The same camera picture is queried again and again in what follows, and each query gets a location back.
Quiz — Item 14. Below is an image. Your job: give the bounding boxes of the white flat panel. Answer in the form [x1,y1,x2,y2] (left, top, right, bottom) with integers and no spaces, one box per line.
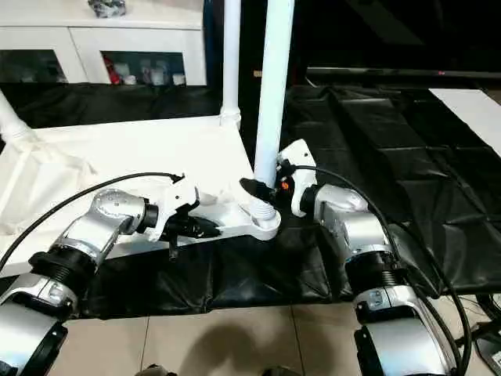
[428,88,501,157]

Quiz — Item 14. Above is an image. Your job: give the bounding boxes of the dark brown round object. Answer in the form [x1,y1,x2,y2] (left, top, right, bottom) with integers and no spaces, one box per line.
[139,363,176,376]
[261,365,301,376]

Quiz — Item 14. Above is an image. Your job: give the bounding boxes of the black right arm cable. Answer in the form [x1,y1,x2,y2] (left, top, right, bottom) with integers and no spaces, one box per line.
[288,164,474,370]

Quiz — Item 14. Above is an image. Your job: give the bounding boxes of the black glossy mat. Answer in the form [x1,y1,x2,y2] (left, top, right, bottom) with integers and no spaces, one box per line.
[0,80,501,320]

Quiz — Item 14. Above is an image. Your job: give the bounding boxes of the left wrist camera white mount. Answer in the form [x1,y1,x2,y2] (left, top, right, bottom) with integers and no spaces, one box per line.
[148,178,204,243]

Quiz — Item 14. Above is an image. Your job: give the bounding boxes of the red white bottle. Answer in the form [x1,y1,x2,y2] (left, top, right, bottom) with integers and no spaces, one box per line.
[105,58,121,85]

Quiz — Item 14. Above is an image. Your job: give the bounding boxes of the black horizontal bar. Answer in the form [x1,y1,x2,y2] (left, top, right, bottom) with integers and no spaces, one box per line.
[307,67,501,82]

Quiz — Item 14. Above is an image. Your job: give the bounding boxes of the white glass-door cabinet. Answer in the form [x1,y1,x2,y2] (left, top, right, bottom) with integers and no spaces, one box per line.
[0,0,207,86]

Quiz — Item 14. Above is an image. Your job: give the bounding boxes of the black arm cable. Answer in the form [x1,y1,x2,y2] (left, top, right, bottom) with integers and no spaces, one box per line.
[288,164,474,370]
[0,171,186,271]

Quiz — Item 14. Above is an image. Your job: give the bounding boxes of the white plastic table leg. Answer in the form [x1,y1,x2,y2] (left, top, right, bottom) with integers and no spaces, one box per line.
[218,0,243,129]
[250,0,295,228]
[0,88,33,139]

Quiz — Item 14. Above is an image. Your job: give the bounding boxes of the black backdrop cloth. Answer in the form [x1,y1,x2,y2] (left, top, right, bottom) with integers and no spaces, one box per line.
[205,0,501,89]

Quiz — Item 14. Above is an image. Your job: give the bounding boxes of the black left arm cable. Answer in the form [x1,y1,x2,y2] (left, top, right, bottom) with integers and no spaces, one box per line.
[0,171,186,271]

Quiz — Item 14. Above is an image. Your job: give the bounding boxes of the dark round stand base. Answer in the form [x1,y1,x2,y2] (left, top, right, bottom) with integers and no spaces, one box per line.
[472,323,501,370]

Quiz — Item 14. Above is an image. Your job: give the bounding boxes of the dark object on cabinet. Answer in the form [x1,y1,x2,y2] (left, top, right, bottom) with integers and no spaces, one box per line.
[88,0,129,19]

